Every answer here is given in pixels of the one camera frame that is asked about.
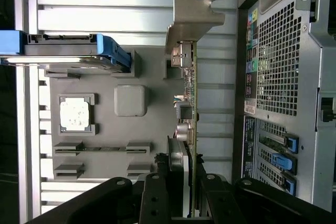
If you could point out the green RAM stick in rack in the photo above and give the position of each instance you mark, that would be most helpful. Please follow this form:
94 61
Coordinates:
105 150

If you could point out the grey open PC case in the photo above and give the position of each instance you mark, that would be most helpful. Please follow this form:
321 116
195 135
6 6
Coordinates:
325 77

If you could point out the hard disk in blue carrier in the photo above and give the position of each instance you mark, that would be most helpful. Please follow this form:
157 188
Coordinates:
57 51

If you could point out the silver CPU chip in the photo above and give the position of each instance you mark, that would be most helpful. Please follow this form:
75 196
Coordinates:
74 116

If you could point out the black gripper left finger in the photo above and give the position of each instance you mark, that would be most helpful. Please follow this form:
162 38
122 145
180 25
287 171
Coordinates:
105 195

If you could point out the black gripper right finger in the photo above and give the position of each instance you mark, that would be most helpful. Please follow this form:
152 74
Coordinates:
262 200

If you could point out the blue slot cover latch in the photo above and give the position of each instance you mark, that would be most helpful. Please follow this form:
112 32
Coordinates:
283 162
290 184
292 142

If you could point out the grey plastic parts rack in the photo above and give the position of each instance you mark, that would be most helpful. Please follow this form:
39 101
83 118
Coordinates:
105 129

